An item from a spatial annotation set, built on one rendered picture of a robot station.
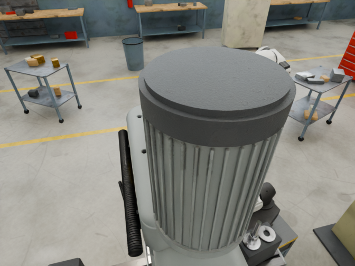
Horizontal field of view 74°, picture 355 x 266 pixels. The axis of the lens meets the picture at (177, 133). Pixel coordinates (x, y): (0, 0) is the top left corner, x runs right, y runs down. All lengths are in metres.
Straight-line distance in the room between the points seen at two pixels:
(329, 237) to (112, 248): 2.16
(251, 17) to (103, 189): 5.50
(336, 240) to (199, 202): 2.72
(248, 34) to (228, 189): 6.73
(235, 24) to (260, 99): 6.56
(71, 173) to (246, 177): 3.17
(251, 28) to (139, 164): 6.50
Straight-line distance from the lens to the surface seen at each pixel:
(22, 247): 3.00
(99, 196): 3.03
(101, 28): 8.29
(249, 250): 1.40
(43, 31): 8.46
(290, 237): 2.38
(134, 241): 0.60
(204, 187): 0.32
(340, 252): 2.97
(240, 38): 6.96
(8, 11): 8.00
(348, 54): 6.30
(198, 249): 0.46
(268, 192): 2.13
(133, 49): 5.52
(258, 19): 6.97
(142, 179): 0.59
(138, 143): 0.69
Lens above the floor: 2.34
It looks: 39 degrees down
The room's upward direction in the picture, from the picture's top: straight up
